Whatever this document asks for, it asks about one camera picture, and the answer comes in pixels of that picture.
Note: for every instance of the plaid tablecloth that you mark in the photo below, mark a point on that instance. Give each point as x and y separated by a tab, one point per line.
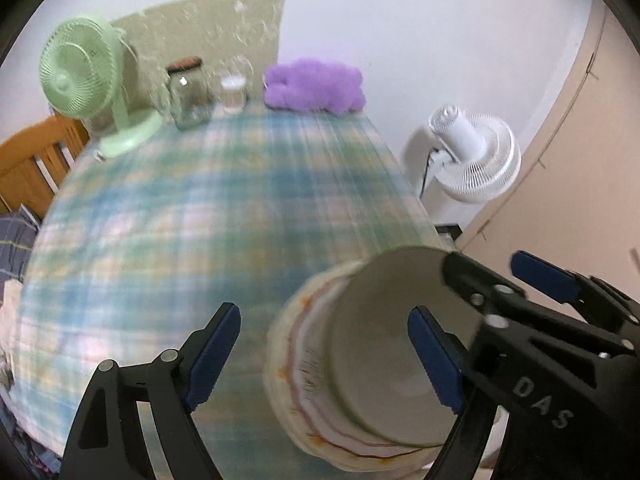
175	235

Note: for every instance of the beige door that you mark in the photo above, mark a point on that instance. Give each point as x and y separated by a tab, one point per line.
575	185

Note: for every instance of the white standing fan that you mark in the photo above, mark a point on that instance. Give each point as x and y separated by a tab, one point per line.
480	160

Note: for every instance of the white ceramic bowl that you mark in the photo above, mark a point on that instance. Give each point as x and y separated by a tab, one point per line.
271	360

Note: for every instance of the wooden bed headboard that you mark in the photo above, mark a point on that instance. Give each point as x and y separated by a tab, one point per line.
25	160

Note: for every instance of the blue floral ceramic bowl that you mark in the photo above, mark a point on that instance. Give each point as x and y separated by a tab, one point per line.
380	340

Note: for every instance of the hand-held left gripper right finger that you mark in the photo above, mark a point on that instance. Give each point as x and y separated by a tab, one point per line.
435	360

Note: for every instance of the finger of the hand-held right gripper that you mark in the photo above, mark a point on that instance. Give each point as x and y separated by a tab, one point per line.
545	275
480	285

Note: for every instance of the purple plush toy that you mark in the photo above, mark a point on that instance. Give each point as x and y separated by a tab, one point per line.
310	85

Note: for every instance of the green desk fan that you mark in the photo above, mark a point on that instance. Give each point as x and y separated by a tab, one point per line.
75	75

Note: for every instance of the small white-lidded jar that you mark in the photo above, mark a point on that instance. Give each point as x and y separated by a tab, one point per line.
233	95

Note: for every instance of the green printed board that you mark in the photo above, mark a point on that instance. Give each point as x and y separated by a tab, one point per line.
200	30

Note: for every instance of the grey plaid pillow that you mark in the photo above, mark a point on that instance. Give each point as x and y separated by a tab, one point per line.
15	245

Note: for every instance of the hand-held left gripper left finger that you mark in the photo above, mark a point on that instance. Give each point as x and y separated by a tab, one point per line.
215	355

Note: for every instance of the red patterned white plate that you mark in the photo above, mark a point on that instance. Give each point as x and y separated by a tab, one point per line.
312	375

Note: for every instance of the glass jar with dark lid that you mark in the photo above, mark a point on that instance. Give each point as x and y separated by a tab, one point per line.
190	100

